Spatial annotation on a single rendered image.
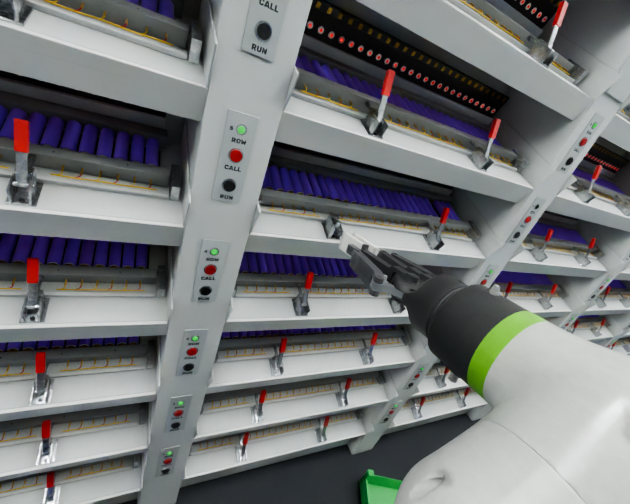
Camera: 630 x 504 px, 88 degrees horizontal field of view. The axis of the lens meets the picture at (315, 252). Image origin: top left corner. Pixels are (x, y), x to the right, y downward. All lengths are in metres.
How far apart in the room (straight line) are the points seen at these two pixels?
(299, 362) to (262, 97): 0.62
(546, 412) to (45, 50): 0.52
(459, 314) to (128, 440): 0.76
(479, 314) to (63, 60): 0.47
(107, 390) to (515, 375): 0.66
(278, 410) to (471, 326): 0.74
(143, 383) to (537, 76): 0.91
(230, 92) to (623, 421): 0.46
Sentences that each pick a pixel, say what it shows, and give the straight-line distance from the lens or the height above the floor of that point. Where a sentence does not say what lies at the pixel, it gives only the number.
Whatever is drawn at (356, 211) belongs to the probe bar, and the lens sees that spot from 0.66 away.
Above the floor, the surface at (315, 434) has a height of 0.15.
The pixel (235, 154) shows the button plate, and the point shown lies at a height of 1.01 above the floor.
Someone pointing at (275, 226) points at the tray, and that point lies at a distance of 0.55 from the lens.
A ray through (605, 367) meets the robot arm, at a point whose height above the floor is 1.02.
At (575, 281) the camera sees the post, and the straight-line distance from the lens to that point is 1.58.
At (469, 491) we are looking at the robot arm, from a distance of 0.26.
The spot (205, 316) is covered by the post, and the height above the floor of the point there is 0.71.
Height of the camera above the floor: 1.13
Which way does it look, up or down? 27 degrees down
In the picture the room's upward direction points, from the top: 21 degrees clockwise
